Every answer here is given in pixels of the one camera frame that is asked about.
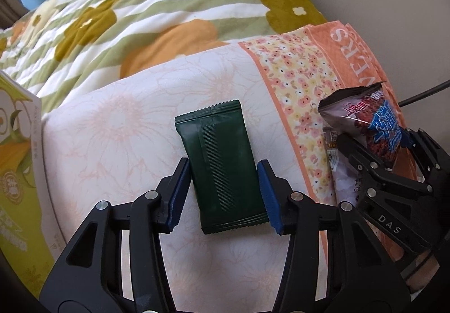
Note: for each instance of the yellow-green cardboard box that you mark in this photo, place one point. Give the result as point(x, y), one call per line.
point(21, 193)

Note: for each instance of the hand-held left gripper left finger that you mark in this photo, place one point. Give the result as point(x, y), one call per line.
point(177, 193)

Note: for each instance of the floral white orange pillow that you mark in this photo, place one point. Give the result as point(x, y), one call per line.
point(123, 144)

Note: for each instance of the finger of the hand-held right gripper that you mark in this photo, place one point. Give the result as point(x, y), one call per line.
point(362, 165)
point(430, 147)

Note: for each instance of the brown curtain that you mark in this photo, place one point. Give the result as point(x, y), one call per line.
point(10, 7)

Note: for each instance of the pink-edged pale snack packet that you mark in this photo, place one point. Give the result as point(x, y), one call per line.
point(342, 183)

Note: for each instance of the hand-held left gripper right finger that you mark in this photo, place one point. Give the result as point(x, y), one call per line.
point(269, 193)

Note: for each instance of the dark green snack packet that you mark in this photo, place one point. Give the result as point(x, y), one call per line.
point(225, 165)

